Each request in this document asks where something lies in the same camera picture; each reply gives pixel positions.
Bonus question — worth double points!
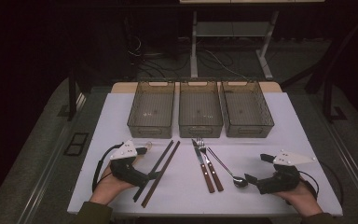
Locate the right hand-held gripper cable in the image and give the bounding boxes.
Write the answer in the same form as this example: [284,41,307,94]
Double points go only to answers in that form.
[297,170,321,201]

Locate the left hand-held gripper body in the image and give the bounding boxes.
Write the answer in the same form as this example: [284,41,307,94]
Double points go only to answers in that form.
[109,139,162,189]

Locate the hand-held gripper cable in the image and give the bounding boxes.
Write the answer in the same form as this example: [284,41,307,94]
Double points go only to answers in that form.
[91,142,125,192]
[297,170,321,201]

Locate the white metal desk frame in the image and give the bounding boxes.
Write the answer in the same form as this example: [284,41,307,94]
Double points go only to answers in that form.
[189,10,280,80]

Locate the white table mat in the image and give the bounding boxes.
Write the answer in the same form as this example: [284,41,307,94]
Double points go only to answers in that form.
[67,91,344,217]

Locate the tangle of floor cables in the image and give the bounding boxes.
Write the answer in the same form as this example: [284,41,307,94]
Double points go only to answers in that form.
[127,34,250,80]

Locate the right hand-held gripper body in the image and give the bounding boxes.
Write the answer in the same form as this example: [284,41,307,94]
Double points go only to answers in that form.
[255,149,317,196]

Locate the left hand-held gripper cable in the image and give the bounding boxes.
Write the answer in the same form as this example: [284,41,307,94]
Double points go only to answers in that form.
[91,142,125,192]

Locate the wooden-handled table knife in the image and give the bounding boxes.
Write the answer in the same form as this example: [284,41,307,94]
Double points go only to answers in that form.
[191,138,216,194]

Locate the wooden-handled fork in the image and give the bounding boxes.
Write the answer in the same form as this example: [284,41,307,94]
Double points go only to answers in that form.
[196,137,225,193]

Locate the metal floor rail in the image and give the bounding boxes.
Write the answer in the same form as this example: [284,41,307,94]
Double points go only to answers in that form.
[18,92,88,224]
[316,108,358,216]

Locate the transparent grey plastic bin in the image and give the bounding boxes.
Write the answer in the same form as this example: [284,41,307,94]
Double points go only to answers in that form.
[178,79,225,139]
[126,79,176,140]
[218,79,275,139]

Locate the brown chopstick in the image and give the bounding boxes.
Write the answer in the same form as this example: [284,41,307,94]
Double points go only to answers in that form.
[142,141,182,209]
[140,140,180,207]

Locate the metal spoon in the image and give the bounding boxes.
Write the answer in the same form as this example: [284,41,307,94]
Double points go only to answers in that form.
[206,147,249,189]

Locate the person's right hand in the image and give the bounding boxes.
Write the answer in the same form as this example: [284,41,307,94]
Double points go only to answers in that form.
[273,179,324,217]

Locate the wooden table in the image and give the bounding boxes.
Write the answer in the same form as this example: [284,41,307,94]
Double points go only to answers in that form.
[110,81,283,94]

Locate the black metal stand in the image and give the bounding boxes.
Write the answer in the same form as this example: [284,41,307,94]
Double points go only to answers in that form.
[281,18,358,124]
[67,60,90,122]

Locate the black floor socket frame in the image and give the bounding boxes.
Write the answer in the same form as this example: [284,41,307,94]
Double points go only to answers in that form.
[62,132,90,157]

